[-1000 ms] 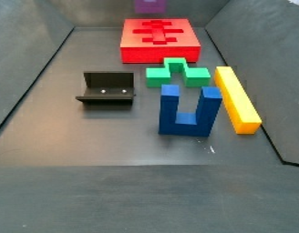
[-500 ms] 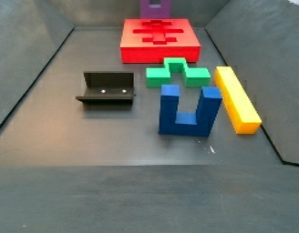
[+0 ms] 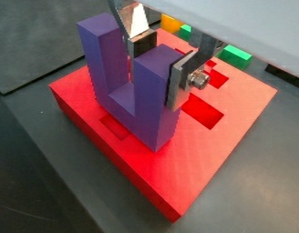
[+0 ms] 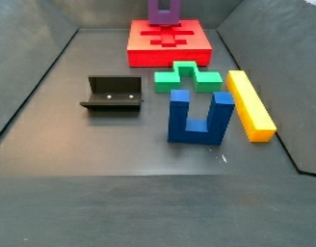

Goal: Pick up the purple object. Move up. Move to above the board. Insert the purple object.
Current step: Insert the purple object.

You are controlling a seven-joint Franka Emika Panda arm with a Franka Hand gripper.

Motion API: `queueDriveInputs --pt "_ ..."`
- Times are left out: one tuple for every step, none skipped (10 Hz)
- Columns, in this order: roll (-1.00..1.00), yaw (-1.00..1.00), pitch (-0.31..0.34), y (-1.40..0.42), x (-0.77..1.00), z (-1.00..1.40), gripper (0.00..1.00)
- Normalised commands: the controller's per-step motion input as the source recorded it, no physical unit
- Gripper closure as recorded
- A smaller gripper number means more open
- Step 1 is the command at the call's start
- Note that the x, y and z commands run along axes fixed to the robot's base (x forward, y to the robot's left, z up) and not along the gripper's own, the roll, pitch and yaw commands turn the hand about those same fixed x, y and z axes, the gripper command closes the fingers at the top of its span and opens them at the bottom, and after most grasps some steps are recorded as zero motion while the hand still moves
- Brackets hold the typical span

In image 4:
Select red slotted board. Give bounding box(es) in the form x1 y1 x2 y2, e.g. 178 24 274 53
127 19 214 68

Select black angle bracket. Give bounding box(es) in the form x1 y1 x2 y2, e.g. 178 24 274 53
80 75 143 109

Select purple U-shaped block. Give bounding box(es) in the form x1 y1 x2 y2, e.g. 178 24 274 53
148 0 182 25

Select green stepped block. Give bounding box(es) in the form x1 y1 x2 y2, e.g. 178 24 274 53
155 61 224 93

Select blue U-shaped block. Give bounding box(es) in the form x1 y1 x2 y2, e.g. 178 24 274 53
167 90 235 145

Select yellow long bar block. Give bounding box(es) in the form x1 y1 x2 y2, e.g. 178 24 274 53
227 70 277 143

